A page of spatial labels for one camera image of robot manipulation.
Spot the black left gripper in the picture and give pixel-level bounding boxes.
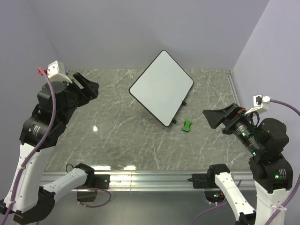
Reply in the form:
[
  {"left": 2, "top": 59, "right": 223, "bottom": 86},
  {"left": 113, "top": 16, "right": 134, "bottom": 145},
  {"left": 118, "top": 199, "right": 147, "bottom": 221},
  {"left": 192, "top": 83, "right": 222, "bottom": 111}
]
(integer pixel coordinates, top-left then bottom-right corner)
[{"left": 59, "top": 72, "right": 99, "bottom": 125}]

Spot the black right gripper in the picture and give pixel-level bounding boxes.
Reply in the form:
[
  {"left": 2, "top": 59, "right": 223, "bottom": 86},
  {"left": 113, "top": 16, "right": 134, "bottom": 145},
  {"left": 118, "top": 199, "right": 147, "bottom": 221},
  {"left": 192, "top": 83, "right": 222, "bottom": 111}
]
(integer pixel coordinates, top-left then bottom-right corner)
[{"left": 202, "top": 100, "right": 263, "bottom": 152}]

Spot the green whiteboard eraser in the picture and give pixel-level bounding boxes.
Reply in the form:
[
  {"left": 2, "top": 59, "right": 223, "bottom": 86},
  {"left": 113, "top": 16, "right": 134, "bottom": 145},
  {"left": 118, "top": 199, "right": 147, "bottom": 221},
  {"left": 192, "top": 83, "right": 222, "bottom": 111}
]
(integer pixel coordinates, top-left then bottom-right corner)
[{"left": 182, "top": 120, "right": 192, "bottom": 132}]

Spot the white whiteboard with black frame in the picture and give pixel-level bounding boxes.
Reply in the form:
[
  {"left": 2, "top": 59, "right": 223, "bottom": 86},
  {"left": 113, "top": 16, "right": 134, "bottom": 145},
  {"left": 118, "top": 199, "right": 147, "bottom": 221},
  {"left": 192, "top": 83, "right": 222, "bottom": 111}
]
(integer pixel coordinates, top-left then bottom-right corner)
[{"left": 128, "top": 50, "right": 194, "bottom": 127}]

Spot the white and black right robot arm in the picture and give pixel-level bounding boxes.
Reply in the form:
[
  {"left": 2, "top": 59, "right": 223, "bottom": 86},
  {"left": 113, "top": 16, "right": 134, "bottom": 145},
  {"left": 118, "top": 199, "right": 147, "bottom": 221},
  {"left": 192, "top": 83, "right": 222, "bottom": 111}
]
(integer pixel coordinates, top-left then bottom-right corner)
[{"left": 188, "top": 102, "right": 293, "bottom": 225}]

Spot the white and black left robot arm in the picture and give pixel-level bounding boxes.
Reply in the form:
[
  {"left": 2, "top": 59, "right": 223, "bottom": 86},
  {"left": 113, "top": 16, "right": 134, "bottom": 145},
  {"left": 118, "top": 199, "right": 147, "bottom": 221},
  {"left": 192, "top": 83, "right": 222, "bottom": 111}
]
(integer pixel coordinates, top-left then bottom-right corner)
[{"left": 0, "top": 73, "right": 99, "bottom": 225}]

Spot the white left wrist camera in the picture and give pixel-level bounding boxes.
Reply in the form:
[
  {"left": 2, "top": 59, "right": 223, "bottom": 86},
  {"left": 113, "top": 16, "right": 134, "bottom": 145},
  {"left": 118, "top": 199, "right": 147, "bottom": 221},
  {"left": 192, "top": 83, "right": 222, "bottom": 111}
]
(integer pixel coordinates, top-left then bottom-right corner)
[{"left": 41, "top": 60, "right": 72, "bottom": 84}]

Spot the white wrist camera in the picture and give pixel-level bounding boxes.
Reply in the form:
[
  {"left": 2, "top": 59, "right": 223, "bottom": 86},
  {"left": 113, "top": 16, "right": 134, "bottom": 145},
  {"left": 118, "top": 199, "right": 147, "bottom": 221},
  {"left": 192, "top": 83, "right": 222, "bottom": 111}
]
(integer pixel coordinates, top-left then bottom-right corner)
[
  {"left": 41, "top": 60, "right": 72, "bottom": 84},
  {"left": 244, "top": 95, "right": 270, "bottom": 116}
]

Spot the aluminium right side rail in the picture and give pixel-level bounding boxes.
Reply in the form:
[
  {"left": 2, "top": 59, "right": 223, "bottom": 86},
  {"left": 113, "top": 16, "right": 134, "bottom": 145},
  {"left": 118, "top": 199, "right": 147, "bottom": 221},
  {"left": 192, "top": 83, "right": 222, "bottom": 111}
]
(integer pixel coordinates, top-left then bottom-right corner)
[{"left": 226, "top": 70, "right": 240, "bottom": 105}]

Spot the aluminium rail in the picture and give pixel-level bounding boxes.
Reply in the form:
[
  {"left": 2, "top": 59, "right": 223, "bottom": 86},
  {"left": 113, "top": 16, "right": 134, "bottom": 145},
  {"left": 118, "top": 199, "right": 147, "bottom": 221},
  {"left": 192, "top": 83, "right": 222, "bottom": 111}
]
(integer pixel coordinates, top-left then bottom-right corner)
[
  {"left": 226, "top": 70, "right": 240, "bottom": 105},
  {"left": 40, "top": 170, "right": 255, "bottom": 192}
]

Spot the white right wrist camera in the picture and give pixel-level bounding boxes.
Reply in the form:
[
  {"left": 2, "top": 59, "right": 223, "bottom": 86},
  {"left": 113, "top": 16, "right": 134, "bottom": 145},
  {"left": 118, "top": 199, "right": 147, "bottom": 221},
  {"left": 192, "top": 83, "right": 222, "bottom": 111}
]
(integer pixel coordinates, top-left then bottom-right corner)
[{"left": 244, "top": 95, "right": 270, "bottom": 116}]

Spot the aluminium front rail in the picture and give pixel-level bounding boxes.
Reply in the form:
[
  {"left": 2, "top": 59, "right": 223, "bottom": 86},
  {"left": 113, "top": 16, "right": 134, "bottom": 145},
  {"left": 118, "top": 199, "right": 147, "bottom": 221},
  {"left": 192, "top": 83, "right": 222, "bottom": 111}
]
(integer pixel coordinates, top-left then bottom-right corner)
[{"left": 40, "top": 170, "right": 255, "bottom": 192}]

